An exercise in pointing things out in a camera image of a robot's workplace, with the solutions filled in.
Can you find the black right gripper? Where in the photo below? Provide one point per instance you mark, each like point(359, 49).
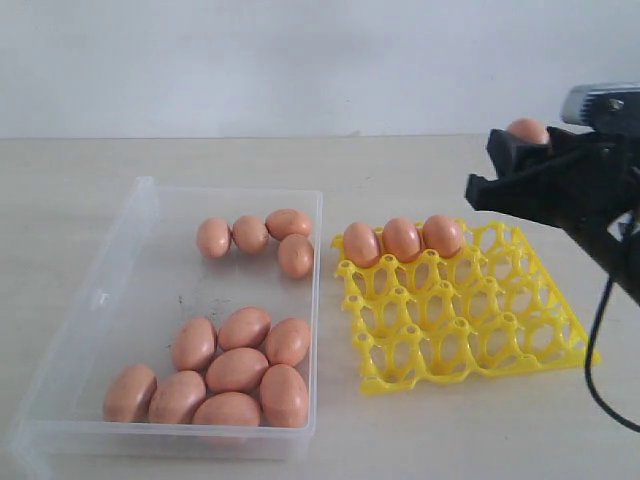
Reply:
point(586, 184)

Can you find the brown egg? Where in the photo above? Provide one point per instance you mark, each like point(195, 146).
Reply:
point(529, 130)
point(194, 346)
point(239, 370)
point(250, 234)
point(400, 237)
point(129, 395)
point(177, 398)
point(246, 327)
point(229, 408)
point(361, 245)
point(288, 342)
point(444, 235)
point(296, 256)
point(284, 222)
point(213, 237)
point(284, 397)

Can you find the yellow plastic egg tray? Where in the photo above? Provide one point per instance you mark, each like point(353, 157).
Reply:
point(493, 310)

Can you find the clear plastic container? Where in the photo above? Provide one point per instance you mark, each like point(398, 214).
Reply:
point(147, 279)

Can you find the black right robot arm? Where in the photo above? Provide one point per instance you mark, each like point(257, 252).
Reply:
point(619, 258)

